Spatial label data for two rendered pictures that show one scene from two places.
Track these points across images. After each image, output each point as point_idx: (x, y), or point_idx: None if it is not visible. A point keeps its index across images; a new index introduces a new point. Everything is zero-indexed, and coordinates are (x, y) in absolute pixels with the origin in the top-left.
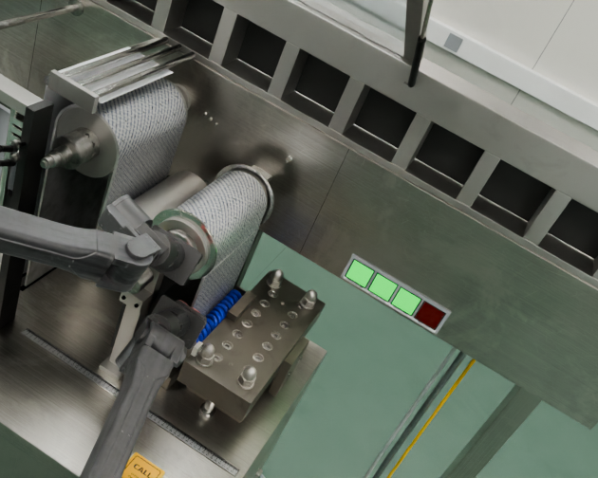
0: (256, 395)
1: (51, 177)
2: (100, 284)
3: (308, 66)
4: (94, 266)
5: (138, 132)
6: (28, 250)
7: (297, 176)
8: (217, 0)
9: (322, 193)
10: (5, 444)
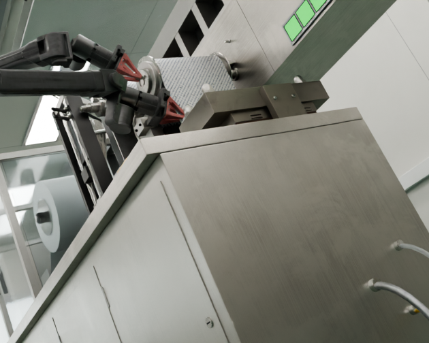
0: (213, 91)
1: (124, 150)
2: (41, 57)
3: (218, 12)
4: (32, 49)
5: (133, 82)
6: (3, 60)
7: (237, 42)
8: (171, 39)
9: (248, 29)
10: (105, 257)
